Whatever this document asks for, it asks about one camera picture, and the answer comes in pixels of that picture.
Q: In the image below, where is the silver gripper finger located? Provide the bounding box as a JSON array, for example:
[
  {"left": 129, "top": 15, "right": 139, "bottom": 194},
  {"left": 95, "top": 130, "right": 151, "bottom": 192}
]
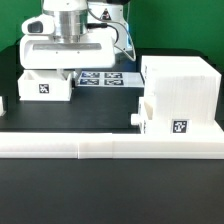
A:
[{"left": 62, "top": 70, "right": 75, "bottom": 80}]

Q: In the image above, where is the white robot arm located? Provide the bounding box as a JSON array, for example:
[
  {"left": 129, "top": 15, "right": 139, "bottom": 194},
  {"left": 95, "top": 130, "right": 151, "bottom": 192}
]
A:
[{"left": 20, "top": 0, "right": 124, "bottom": 73}]

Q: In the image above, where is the white L-shaped fence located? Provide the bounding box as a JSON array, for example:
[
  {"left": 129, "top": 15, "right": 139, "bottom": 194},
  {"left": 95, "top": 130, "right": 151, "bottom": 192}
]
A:
[{"left": 0, "top": 96, "right": 224, "bottom": 160}]

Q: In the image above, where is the white drawer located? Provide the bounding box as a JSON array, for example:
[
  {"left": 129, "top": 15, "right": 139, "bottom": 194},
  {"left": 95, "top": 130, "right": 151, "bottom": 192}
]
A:
[
  {"left": 131, "top": 97, "right": 153, "bottom": 134},
  {"left": 18, "top": 70, "right": 72, "bottom": 101}
]

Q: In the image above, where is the white marker tag plate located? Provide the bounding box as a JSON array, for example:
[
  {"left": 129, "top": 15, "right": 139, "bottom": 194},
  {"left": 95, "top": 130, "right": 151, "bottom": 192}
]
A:
[{"left": 78, "top": 71, "right": 144, "bottom": 88}]

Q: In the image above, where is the white drawer cabinet box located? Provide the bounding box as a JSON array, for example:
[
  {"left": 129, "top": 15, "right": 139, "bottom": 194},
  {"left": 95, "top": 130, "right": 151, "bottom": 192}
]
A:
[{"left": 141, "top": 56, "right": 221, "bottom": 135}]

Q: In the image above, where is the white front drawer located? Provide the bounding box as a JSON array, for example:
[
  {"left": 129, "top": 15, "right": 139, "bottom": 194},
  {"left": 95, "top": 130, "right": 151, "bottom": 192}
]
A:
[{"left": 131, "top": 97, "right": 153, "bottom": 134}]

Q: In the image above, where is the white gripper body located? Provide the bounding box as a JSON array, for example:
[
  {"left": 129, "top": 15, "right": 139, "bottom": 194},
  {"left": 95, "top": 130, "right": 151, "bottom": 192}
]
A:
[{"left": 20, "top": 33, "right": 115, "bottom": 70}]

